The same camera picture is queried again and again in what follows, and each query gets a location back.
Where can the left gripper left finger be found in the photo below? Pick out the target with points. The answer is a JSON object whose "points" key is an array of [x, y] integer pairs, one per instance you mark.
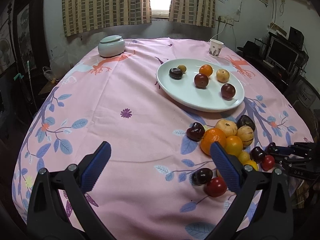
{"points": [[47, 218]]}

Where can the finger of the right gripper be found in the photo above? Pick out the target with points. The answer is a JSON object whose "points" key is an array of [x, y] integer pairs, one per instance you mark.
{"points": [[273, 149]]}

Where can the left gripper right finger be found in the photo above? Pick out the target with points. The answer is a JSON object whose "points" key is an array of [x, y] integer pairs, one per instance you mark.
{"points": [[273, 217]]}

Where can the orange yellow tomato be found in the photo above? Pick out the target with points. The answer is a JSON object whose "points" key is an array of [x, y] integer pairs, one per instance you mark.
{"points": [[233, 145]]}

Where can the dark purple mangosteen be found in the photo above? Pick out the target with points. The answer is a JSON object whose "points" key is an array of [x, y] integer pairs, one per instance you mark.
{"points": [[245, 120]]}

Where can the pale pepino melon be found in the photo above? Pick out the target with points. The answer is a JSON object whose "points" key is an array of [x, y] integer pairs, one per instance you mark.
{"points": [[228, 127]]}

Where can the red cherry tomato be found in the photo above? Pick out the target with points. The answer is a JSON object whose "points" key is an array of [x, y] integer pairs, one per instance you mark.
{"points": [[216, 187]]}

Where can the large orange mandarin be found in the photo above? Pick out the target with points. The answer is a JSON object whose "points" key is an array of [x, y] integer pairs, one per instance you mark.
{"points": [[210, 136]]}

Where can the dark heart-shaped cherry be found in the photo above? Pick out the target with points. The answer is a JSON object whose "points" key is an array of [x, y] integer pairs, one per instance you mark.
{"points": [[195, 132]]}

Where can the yellow striped pepino melon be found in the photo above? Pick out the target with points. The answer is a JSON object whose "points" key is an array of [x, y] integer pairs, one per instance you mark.
{"points": [[222, 75]]}

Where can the dark red plum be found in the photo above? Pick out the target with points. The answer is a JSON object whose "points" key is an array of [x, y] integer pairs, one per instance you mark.
{"points": [[201, 81]]}

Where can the small orange mandarin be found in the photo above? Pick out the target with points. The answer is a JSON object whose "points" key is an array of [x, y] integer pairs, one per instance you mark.
{"points": [[206, 70]]}

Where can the small green-yellow fruit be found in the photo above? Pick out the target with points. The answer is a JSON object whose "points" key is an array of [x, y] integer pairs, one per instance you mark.
{"points": [[182, 68]]}

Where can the dark water chestnut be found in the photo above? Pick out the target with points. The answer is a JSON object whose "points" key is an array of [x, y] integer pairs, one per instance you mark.
{"points": [[175, 73]]}

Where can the computer monitor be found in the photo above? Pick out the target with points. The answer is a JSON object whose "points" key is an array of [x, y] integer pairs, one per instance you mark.
{"points": [[281, 55]]}

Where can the white oval plate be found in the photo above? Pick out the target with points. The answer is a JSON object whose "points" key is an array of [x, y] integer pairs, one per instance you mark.
{"points": [[216, 97]]}

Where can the floral paper cup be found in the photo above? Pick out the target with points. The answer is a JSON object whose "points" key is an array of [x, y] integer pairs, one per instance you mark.
{"points": [[215, 47]]}

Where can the pink patterned tablecloth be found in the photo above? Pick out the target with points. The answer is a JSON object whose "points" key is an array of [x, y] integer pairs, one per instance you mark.
{"points": [[145, 192]]}

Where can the right checkered curtain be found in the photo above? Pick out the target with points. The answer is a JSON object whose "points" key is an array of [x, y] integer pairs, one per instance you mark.
{"points": [[193, 12]]}

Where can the checkered curtain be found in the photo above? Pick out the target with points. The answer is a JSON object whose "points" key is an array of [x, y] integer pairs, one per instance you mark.
{"points": [[80, 16], [193, 12]]}

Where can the white lidded ceramic jar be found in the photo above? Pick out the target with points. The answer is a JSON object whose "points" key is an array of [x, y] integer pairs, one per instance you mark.
{"points": [[111, 46]]}

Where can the left checkered curtain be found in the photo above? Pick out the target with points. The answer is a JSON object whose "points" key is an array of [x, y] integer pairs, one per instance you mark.
{"points": [[80, 16]]}

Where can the wall power strip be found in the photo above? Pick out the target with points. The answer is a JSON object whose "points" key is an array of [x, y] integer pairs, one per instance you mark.
{"points": [[226, 20]]}

